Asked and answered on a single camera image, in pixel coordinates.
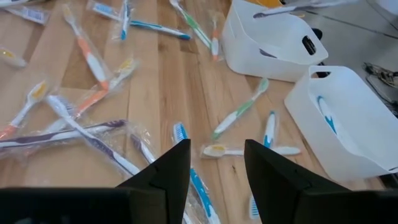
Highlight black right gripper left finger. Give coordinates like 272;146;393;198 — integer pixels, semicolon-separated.
116;139;192;224

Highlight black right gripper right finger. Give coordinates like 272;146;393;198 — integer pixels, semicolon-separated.
244;139;349;224

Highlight blue toothbrush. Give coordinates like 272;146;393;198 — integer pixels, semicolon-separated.
248;110;278;220
172;121;222;224
316;95;338;135
92;1;193;41
119;0;132;42

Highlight purple toothbrush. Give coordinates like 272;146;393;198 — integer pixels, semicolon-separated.
252;0;360;19
0;119;127;151
6;5;50;26
129;133;157;165
45;94;141;177

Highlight wide white plastic bin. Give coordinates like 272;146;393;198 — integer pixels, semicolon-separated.
284;65;398;182

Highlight narrow white plastic bin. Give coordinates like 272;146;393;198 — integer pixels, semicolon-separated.
221;0;329;83

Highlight yellow plastic bin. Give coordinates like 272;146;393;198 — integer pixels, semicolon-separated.
253;0;284;9

